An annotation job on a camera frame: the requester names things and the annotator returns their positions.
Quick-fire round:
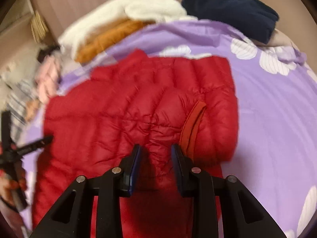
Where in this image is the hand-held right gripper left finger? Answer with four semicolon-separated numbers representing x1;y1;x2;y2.
29;144;141;238

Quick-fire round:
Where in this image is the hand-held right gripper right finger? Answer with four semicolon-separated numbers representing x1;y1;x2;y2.
171;143;288;238

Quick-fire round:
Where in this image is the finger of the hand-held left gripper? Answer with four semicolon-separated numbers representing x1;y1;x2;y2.
1;111;13;154
15;135;53;157

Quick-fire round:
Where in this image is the red down jacket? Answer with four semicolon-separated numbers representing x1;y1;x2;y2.
32;50;239;238

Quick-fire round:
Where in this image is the person's left hand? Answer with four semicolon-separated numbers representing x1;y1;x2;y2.
0;171;26;196

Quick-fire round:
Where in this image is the small orange cloth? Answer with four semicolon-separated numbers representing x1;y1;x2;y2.
25;99;41;122

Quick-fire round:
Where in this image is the plaid cloth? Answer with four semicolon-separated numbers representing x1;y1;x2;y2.
7;79;40;139

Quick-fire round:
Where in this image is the grey pillow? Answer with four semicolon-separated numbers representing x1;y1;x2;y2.
0;45;42;85

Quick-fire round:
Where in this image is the pink cloth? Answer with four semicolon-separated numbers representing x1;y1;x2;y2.
36;55;62;102

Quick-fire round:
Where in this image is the dark cloth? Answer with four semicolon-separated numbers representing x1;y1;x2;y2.
37;45;61;62

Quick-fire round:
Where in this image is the purple floral bed sheet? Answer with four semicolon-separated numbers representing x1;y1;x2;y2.
20;20;317;238

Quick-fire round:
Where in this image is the woven straw bundle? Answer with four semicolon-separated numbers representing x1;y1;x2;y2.
30;11;50;44

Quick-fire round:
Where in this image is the orange garment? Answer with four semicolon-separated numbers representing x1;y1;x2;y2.
75;20;149;63

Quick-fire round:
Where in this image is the pink-brown curtain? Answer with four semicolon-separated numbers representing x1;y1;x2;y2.
27;0;285;42

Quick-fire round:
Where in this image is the white fleece garment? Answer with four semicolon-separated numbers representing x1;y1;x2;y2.
58;0;196;55

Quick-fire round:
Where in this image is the navy fleece garment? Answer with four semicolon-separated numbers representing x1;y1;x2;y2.
181;0;280;44

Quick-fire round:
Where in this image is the beige pillow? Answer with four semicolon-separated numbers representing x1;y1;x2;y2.
269;28;301;49

